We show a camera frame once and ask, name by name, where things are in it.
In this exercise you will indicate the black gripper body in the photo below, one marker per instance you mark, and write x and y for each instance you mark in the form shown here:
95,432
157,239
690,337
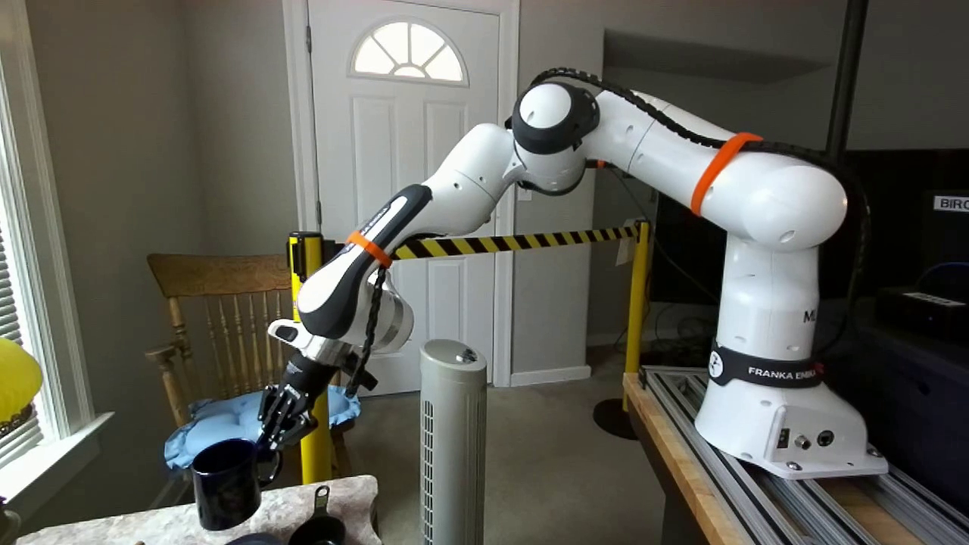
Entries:
296,389

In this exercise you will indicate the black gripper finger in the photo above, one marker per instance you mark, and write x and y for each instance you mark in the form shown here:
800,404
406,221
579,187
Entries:
301,429
271,432

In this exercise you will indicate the black mug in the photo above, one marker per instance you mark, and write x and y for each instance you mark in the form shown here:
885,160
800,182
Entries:
229,488

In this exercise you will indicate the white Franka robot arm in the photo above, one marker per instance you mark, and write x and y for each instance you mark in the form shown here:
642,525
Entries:
768,201

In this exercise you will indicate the blue cushion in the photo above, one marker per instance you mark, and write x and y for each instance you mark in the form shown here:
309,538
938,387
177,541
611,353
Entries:
212,424

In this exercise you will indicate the wooden chair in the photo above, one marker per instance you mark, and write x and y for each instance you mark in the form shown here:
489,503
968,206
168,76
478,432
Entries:
216,276

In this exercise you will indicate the grey tower fan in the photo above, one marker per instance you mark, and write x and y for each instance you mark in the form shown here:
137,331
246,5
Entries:
452,444

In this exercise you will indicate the marble top side table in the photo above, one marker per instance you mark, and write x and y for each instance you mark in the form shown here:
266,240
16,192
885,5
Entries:
121,525

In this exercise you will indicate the white window sill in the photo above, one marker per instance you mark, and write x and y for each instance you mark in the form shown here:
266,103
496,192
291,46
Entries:
50,455

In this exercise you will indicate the yellow black barrier belt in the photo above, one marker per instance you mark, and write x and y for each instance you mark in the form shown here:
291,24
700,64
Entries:
503,243

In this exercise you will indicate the yellow shade table lamp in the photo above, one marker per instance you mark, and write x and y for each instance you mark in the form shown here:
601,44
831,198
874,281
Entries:
16,383

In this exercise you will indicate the white window blinds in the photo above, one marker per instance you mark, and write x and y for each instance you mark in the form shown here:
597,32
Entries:
6,303

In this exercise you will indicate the wooden bench with aluminium rails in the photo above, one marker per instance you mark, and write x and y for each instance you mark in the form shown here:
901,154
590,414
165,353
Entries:
706,486

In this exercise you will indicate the dark vertical pole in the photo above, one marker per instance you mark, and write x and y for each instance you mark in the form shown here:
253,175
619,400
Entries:
847,70

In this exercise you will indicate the yellow stanchion post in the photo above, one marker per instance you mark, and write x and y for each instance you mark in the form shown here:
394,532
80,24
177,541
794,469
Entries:
638,303
308,263

